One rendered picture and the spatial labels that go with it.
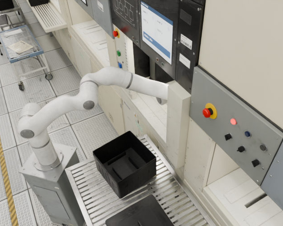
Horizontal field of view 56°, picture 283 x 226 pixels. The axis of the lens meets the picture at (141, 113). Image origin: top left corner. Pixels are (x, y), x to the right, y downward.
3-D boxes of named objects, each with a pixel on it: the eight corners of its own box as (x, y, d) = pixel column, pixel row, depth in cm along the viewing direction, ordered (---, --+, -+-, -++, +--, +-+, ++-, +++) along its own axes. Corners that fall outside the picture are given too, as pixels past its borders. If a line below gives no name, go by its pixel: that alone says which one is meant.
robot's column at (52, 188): (50, 223, 223) (18, 171, 171) (67, 194, 242) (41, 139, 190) (81, 232, 216) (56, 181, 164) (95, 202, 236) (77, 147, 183)
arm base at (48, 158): (28, 167, 173) (17, 149, 160) (43, 145, 186) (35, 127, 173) (54, 174, 168) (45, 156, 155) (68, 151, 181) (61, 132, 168)
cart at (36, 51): (6, 59, 416) (-7, 31, 383) (39, 49, 434) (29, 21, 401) (20, 92, 354) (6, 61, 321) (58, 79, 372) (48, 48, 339)
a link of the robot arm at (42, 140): (28, 149, 159) (13, 122, 143) (33, 127, 173) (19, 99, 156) (48, 147, 160) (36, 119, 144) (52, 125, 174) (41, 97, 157)
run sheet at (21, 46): (6, 47, 351) (5, 45, 350) (21, 39, 364) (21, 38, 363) (19, 54, 336) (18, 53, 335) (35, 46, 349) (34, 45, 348)
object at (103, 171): (131, 146, 181) (129, 129, 170) (157, 174, 165) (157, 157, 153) (96, 168, 170) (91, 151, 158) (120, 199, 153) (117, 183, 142)
